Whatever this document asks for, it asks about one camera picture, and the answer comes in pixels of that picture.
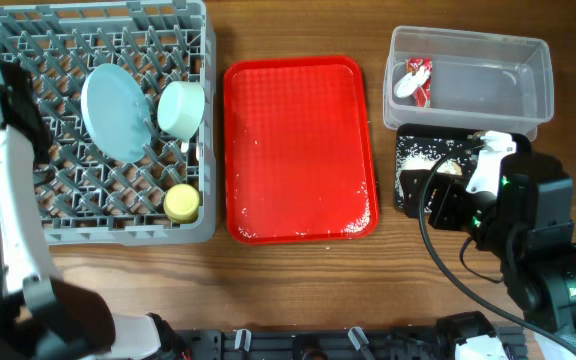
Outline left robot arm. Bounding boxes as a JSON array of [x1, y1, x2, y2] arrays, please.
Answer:
[[0, 61, 171, 359]]

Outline yellow cup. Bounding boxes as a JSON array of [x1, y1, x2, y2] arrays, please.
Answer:
[[163, 184, 200, 223]]

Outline red plastic tray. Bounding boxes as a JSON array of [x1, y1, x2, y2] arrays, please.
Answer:
[[223, 55, 379, 245]]

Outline white plastic spoon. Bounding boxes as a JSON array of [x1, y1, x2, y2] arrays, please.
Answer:
[[180, 141, 189, 153]]

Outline red snack wrapper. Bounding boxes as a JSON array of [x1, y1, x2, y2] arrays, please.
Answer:
[[406, 57, 433, 108]]

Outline black tray bin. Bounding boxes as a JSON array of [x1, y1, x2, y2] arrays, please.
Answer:
[[394, 123, 534, 214]]

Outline light blue plate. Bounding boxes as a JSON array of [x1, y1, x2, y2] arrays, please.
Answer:
[[80, 63, 152, 163]]

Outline green bowl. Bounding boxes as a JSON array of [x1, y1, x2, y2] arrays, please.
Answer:
[[157, 81, 206, 142]]

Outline spilled rice and food scraps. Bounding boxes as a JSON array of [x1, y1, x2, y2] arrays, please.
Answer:
[[395, 135, 474, 206]]

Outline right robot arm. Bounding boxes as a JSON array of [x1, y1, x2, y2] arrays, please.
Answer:
[[400, 153, 576, 357]]

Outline white napkin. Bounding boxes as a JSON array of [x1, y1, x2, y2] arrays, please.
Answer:
[[393, 66, 431, 98]]

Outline grey dishwasher rack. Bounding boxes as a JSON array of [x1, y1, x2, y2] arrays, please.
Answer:
[[0, 0, 217, 246]]

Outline clear plastic bin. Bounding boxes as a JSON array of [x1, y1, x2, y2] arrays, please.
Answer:
[[382, 25, 554, 141]]

